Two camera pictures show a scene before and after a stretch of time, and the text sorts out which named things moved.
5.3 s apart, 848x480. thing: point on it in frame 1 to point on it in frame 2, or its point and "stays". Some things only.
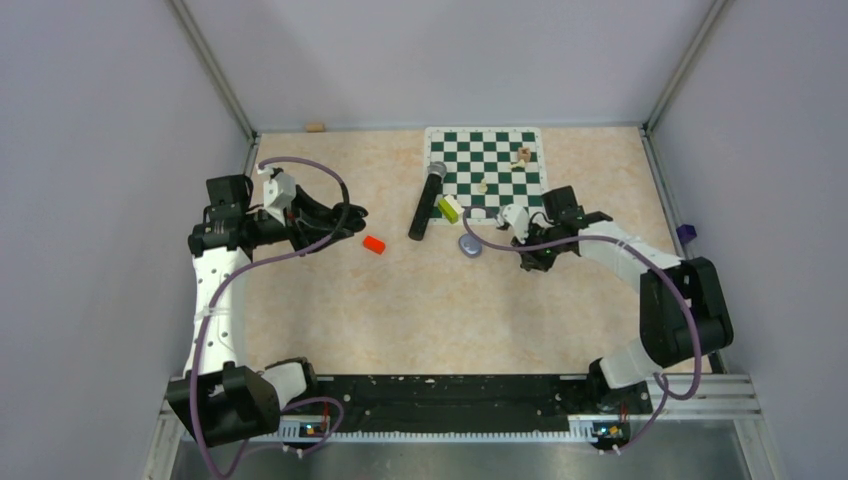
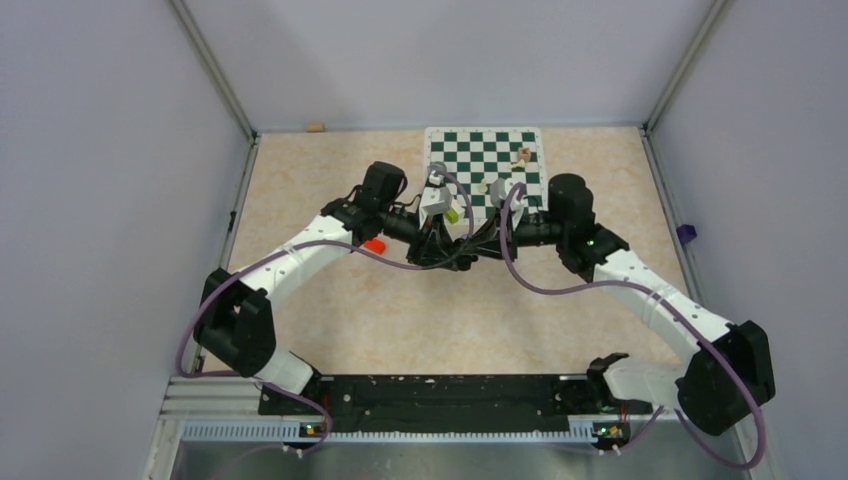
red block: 374,244 stays
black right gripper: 531,260 to 487,240
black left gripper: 310,222 to 433,246
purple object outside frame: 686,232 stays
